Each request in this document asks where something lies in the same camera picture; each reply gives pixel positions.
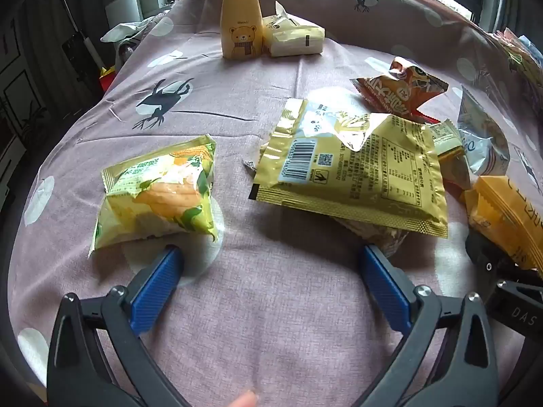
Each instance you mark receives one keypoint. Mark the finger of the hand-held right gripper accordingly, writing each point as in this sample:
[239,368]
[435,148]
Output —
[485,258]

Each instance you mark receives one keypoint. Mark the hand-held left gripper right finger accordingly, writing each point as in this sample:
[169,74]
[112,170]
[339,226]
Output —
[386,292]

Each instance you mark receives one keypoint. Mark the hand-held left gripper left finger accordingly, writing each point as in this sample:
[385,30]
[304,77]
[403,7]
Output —
[157,290]

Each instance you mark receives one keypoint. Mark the orange yellow snack packet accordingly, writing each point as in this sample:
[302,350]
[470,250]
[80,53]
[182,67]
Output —
[509,212]

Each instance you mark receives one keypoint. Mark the clear cracker packet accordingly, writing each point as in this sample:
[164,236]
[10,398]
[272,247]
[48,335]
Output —
[382,237]

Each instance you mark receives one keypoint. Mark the green yellow snack packet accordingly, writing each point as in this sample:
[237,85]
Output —
[161,195]

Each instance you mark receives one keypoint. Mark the large gold snack packet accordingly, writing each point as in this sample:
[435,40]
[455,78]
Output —
[360,178]

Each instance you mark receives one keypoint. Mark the silver blue snack packet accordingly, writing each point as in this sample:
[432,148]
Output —
[479,135]

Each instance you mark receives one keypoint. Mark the person's left hand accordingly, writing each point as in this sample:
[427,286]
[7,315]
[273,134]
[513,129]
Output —
[244,400]

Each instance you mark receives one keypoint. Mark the small gold snack packet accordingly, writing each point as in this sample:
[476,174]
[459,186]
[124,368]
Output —
[449,152]

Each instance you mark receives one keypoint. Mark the pink dotted bedsheet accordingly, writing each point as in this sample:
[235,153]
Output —
[271,305]

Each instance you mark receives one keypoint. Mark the orange cartoon snack packet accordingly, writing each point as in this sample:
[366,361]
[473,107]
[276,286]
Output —
[394,89]

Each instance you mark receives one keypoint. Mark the printed folded cloths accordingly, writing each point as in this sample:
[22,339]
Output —
[521,59]

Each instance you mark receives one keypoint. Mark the red yellow bag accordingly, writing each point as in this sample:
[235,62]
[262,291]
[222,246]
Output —
[106,78]

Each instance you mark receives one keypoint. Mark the silver foil packet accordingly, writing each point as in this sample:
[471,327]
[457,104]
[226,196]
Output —
[123,30]

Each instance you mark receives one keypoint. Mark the yellow tissue pack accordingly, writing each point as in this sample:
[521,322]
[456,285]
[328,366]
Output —
[292,36]

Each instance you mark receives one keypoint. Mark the yellow bear bottle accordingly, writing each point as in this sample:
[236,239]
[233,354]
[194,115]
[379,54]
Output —
[239,21]

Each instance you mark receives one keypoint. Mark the white paper roll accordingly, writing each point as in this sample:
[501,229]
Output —
[123,10]

